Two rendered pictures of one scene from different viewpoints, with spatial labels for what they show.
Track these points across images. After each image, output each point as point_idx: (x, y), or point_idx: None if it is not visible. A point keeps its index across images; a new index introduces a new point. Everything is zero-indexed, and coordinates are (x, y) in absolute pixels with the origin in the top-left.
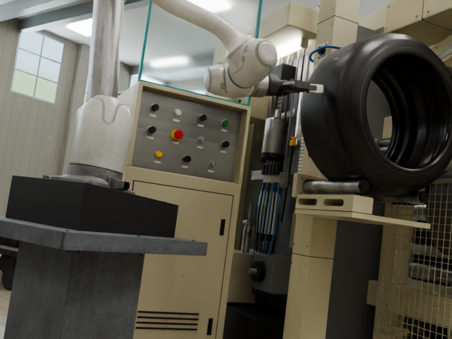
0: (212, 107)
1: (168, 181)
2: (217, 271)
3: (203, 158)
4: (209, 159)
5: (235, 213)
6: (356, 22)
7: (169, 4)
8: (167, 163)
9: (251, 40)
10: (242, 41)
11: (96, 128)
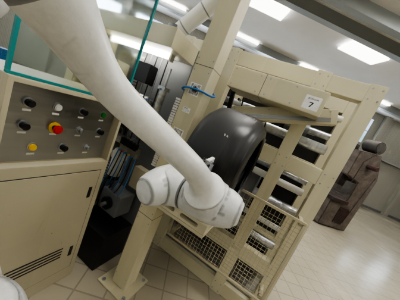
0: (94, 102)
1: (43, 173)
2: (81, 219)
3: (79, 143)
4: (84, 143)
5: (100, 180)
6: (219, 75)
7: (122, 112)
8: (41, 152)
9: (225, 194)
10: (219, 200)
11: None
